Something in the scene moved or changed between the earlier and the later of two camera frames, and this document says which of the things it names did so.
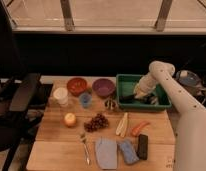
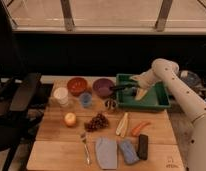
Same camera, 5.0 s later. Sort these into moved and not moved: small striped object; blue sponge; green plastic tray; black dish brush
Moved: black dish brush
Not moved: small striped object; green plastic tray; blue sponge
